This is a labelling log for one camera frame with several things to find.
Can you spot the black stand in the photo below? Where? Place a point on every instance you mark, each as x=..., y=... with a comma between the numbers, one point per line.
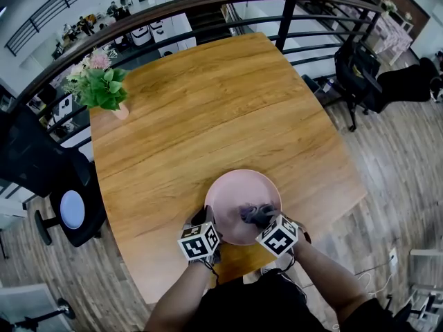
x=65, y=308

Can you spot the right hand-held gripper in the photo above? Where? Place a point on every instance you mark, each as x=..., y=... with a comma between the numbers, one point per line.
x=278, y=237

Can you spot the white wall socket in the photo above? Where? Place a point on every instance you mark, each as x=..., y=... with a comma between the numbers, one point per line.
x=392, y=257

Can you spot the black mesh office chair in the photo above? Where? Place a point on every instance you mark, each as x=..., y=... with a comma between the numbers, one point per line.
x=405, y=85
x=31, y=157

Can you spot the white round disc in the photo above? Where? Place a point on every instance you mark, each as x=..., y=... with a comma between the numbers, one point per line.
x=72, y=209

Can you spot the table with pink checked cloth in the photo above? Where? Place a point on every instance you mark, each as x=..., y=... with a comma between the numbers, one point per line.
x=392, y=35

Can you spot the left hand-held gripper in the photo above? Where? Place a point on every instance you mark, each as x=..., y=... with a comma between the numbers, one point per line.
x=199, y=242

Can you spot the pink vase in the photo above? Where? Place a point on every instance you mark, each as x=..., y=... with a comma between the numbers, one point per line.
x=122, y=112

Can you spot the white storage bin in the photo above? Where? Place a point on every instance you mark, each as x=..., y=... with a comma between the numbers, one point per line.
x=156, y=27
x=140, y=36

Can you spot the white metal rack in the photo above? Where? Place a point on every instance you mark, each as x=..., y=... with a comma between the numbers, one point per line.
x=425, y=272

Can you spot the clear water bottle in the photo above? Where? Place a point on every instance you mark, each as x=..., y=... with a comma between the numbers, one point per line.
x=328, y=85

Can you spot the dark staircase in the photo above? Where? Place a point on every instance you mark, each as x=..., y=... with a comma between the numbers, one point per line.
x=204, y=12

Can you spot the black backpack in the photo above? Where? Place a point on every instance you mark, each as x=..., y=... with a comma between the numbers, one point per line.
x=354, y=69

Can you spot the person's white shoe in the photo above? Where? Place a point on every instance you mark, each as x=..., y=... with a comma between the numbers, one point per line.
x=280, y=265

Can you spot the artificial flower bouquet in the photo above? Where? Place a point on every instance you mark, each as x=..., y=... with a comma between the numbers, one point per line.
x=100, y=85

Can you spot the pink round plate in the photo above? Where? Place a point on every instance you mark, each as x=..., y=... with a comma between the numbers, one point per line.
x=239, y=189

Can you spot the person's black clothing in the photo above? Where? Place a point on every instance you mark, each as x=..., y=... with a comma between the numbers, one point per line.
x=249, y=306

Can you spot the person's right forearm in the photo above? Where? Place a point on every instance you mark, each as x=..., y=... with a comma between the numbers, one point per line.
x=328, y=275

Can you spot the white panel board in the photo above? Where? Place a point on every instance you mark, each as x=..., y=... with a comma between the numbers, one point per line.
x=24, y=303

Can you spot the grey cleaning cloth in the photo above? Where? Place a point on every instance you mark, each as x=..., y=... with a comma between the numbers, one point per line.
x=244, y=210

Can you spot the small potted flowers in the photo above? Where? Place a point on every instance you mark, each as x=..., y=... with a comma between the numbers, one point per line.
x=388, y=5

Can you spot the person's left forearm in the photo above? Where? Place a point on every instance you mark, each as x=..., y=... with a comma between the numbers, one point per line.
x=180, y=299

